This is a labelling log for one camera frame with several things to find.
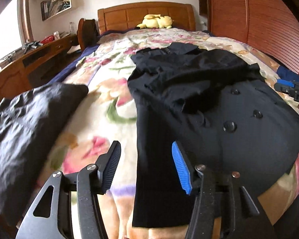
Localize wooden chair with dark back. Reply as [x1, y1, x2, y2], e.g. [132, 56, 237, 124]
[77, 18, 99, 51]

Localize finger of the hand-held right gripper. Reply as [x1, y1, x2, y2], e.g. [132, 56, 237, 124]
[274, 79, 296, 93]

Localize blue garment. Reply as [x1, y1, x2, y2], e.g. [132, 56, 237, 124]
[276, 66, 299, 81]

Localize wooden desk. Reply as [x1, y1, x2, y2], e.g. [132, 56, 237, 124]
[0, 33, 78, 120]

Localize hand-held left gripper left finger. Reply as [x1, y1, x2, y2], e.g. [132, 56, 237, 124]
[16, 141, 122, 239]

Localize wooden bed headboard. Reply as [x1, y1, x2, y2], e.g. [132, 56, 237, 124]
[98, 2, 196, 31]

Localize wooden louvered wardrobe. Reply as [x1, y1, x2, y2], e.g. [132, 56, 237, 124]
[197, 0, 299, 76]

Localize wooden framed window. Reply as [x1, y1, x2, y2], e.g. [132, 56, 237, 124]
[0, 0, 34, 65]

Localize floral blanket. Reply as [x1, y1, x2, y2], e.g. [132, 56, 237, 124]
[41, 27, 299, 239]

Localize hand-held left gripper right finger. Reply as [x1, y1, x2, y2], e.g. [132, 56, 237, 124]
[171, 141, 277, 239]

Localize yellow plush toy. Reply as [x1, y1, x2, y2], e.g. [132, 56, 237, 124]
[136, 14, 173, 29]

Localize dark binders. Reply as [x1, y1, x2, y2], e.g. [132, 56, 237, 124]
[40, 1, 49, 20]

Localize dark wrinkled folded garment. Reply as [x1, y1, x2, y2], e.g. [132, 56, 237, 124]
[0, 82, 89, 226]

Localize black trench coat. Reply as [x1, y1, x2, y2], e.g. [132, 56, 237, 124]
[127, 42, 299, 228]

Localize white wall shelf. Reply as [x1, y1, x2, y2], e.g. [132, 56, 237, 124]
[33, 0, 78, 22]

